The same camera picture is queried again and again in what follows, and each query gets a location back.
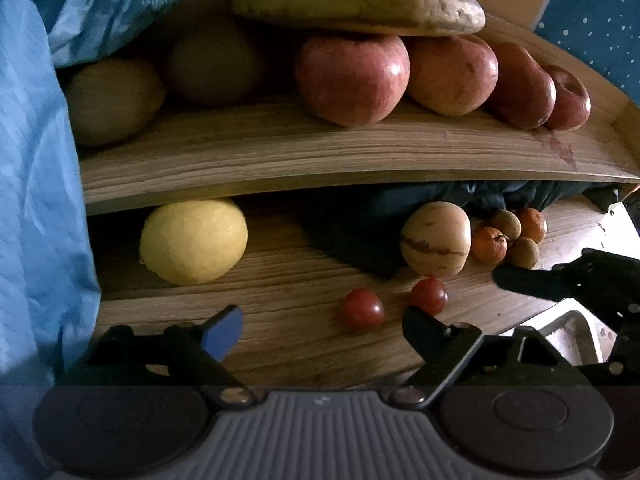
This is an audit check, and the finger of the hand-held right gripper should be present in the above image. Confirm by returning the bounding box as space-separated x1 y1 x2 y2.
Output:
597 305 640 377
492 247 640 311

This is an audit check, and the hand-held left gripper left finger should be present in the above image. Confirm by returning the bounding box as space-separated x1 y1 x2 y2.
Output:
65 305 258 408

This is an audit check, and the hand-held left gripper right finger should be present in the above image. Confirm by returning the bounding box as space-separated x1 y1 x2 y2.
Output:
389 306 581 408

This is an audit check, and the brown longan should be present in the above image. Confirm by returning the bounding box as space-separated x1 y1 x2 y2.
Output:
489 210 522 241
507 236 541 270

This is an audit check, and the red cherry tomato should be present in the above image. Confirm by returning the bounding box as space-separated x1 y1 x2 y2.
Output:
342 287 386 332
410 276 449 317

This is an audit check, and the metal tray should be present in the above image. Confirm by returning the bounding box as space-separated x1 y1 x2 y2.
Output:
505 300 608 367

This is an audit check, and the small tangerine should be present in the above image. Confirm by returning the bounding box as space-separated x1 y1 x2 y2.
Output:
471 226 509 267
515 207 547 244

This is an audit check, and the striped pepino melon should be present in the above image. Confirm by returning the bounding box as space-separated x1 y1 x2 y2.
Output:
400 201 472 278

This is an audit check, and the yellow lemon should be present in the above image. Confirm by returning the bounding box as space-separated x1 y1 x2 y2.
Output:
139 199 249 287

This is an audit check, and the dark blue cloth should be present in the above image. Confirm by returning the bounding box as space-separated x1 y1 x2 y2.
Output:
300 180 626 281

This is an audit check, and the red apple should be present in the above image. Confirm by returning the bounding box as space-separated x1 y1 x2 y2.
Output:
542 64 592 132
485 41 557 131
295 34 412 127
404 35 500 116

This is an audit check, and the curved wooden shelf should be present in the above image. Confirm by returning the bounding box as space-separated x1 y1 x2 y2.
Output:
75 0 640 217

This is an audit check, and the light blue garment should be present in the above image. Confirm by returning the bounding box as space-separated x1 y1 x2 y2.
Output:
0 0 187 461

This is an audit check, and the brown kiwi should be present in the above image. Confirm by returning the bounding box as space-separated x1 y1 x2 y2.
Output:
167 20 266 107
62 57 166 148

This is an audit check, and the blue dotted cloth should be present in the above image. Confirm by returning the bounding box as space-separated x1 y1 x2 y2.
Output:
535 0 640 96

